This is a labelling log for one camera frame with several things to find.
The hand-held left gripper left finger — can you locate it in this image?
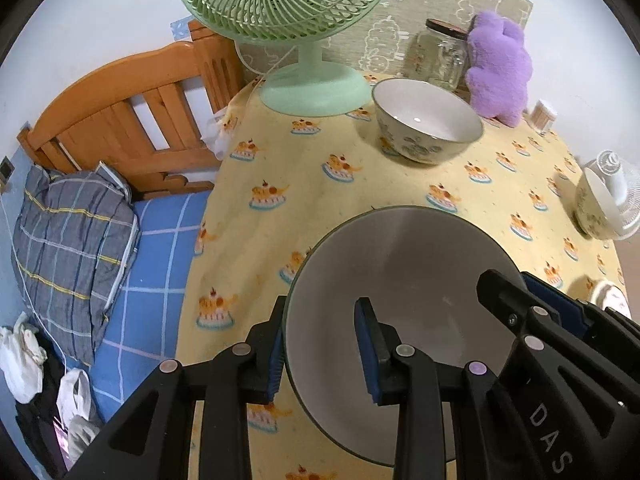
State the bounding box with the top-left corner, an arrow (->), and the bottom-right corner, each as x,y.
65,295 -> 288,480

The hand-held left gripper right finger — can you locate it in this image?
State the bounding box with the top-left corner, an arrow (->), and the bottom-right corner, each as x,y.
353,297 -> 516,480

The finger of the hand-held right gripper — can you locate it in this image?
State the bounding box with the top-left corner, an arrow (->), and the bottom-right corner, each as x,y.
522,272 -> 638,340
477,270 -> 556,356

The red rimmed white plate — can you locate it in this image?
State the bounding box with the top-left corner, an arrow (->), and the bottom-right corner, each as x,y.
587,280 -> 632,321

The floral ceramic bowl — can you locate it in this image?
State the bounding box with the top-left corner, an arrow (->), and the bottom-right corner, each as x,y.
573,167 -> 621,241
371,78 -> 485,165
282,206 -> 528,468

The blue checked bed sheet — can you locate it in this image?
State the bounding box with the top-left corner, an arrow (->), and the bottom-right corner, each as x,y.
92,191 -> 211,423

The white floor fan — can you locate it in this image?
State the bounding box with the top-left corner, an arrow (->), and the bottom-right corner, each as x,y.
582,149 -> 640,240

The yellow printed tablecloth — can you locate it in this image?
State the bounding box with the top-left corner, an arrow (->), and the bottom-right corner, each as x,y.
175,72 -> 628,480

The toothpick holder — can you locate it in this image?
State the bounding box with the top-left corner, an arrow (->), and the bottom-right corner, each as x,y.
531,100 -> 558,135

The purple plush toy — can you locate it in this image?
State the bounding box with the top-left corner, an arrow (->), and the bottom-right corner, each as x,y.
465,10 -> 533,128

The grey plaid pillow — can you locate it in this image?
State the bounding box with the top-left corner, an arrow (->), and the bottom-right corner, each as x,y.
11,162 -> 141,367

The white plastic bag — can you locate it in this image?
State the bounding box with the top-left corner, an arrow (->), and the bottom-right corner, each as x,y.
200,109 -> 240,161

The dark clothes pile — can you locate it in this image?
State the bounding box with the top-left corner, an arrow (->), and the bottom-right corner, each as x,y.
15,330 -> 68,476

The glass jar with lid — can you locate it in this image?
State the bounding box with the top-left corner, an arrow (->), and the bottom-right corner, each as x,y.
409,18 -> 471,92

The white crumpled cloth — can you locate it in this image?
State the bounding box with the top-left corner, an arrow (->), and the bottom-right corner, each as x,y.
0,312 -> 48,403

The green table fan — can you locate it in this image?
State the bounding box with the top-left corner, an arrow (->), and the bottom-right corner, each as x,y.
173,0 -> 398,117

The wooden bed headboard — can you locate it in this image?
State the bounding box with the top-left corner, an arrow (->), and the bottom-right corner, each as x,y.
16,19 -> 246,196

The white fan cable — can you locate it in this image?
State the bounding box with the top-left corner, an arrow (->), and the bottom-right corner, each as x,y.
234,42 -> 301,83

